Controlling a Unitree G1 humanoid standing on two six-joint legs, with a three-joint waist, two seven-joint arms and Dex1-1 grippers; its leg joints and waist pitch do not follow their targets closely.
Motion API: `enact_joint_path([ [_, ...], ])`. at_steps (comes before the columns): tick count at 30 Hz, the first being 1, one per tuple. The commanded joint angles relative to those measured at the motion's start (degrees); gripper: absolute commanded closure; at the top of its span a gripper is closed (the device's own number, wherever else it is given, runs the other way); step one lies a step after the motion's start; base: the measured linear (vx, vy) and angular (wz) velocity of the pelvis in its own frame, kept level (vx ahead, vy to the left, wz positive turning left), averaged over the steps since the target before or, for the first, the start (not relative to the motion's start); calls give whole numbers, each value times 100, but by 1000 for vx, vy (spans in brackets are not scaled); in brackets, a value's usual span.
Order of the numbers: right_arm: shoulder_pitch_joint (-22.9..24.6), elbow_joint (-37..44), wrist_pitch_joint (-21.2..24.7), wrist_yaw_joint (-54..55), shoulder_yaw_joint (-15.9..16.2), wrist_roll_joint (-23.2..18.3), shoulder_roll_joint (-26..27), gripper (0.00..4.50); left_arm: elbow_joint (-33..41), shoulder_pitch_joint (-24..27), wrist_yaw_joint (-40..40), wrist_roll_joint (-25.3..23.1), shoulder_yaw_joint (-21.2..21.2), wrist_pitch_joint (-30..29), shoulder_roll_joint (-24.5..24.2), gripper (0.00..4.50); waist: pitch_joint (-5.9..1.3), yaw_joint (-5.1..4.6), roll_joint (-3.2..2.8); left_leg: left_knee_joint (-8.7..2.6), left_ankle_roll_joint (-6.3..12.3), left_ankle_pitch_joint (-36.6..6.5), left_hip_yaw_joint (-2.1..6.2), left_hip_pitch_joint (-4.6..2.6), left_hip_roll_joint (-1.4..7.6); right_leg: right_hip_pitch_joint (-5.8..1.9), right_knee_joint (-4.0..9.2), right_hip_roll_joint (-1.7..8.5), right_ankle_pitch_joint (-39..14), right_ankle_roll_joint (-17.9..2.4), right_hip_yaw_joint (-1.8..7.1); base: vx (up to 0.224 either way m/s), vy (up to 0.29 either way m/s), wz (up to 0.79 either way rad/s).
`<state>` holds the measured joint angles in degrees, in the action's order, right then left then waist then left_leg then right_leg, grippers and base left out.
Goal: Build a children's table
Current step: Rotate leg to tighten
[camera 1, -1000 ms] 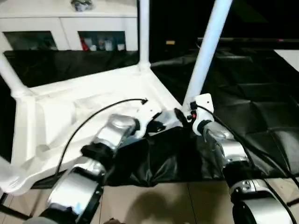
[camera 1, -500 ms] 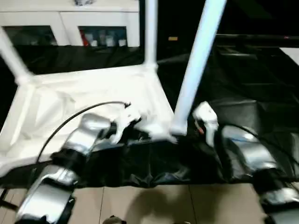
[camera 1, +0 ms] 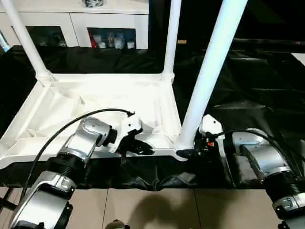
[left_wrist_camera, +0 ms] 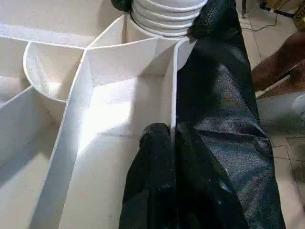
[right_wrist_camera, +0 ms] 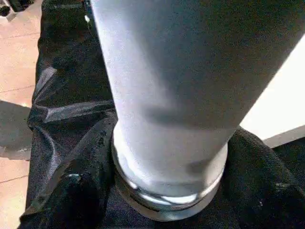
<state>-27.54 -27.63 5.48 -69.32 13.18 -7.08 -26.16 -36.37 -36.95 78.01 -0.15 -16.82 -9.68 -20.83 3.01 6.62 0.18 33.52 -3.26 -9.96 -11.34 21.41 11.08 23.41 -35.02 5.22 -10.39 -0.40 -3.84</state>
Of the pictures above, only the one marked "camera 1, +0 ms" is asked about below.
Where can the light blue plastic pack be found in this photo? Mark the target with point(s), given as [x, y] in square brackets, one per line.
[4, 40]

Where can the white flat board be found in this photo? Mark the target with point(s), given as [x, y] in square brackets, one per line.
[299, 57]

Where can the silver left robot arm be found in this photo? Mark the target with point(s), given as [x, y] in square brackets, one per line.
[78, 148]

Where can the white plastic table top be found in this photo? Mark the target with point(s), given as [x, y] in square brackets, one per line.
[95, 100]

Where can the small yellow tag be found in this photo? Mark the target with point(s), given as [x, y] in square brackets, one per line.
[182, 42]

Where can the white plastic table leg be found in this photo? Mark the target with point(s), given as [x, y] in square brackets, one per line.
[209, 67]
[26, 40]
[171, 38]

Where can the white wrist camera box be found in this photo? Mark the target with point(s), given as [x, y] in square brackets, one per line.
[209, 125]
[126, 129]

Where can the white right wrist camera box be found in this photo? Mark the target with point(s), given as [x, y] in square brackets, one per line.
[209, 125]

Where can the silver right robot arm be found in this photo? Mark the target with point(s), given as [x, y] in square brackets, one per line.
[267, 162]

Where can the black mat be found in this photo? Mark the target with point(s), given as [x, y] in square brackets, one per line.
[238, 95]

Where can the black folding table frame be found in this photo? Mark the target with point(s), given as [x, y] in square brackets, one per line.
[5, 202]

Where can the white cabinet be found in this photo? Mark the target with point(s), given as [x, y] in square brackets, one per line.
[71, 21]

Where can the small red bottle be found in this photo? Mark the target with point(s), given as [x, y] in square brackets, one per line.
[93, 42]

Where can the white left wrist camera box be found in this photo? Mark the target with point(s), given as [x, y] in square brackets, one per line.
[126, 129]

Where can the grey robot foot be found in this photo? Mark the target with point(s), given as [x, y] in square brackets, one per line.
[116, 225]

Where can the grey object on cabinet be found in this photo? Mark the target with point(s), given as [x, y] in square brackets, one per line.
[93, 3]

